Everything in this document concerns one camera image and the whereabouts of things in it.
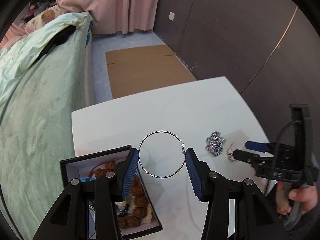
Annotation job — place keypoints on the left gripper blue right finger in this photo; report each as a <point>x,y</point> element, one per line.
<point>194,170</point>

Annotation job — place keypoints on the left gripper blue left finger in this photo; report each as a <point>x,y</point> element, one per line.
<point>129,171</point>

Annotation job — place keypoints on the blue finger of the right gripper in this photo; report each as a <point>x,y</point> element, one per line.
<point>246,157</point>
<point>257,146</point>

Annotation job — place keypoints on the small pearl earring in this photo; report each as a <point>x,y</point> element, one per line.
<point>230,151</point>

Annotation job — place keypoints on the silver rhinestone hair clip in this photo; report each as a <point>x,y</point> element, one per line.
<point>214,144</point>

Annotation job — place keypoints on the silver hoop bangle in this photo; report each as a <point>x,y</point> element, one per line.
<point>161,154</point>

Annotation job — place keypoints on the blue knitted flower ornament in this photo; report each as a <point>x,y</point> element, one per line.
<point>87,179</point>

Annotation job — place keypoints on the black square jewelry box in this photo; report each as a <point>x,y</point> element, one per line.
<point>88,210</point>

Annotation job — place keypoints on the person's right hand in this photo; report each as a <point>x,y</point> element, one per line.
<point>307,196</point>

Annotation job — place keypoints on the white low table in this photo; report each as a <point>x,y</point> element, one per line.
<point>193,111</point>

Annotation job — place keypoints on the brown flat cardboard sheet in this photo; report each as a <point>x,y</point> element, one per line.
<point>139,69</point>

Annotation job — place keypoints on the bed with green sheet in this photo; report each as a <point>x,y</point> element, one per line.
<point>36,129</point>

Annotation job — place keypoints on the light green crumpled duvet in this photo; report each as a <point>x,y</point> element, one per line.
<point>16,60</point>

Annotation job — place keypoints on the pink right curtain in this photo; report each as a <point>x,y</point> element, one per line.
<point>112,16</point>

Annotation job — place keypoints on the cartoon print pillow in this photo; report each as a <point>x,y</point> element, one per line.
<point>43,18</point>

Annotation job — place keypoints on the white wall socket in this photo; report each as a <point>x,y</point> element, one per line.
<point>171,16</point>

